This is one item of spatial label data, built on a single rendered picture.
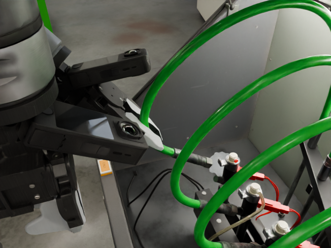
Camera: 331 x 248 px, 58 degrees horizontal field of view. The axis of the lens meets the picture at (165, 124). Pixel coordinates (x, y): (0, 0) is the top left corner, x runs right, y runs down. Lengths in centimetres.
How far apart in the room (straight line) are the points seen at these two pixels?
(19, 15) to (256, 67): 79
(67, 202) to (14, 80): 13
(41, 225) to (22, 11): 22
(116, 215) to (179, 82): 39
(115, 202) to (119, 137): 48
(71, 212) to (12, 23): 17
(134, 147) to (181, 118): 63
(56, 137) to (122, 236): 47
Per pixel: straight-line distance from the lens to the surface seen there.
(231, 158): 60
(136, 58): 41
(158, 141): 47
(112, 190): 78
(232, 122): 102
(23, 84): 22
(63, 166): 27
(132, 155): 29
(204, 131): 39
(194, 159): 55
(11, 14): 21
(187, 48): 42
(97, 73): 42
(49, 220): 35
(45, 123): 26
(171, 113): 88
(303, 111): 85
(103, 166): 82
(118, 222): 73
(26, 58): 22
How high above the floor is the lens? 156
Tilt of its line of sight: 40 degrees down
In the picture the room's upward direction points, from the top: straight up
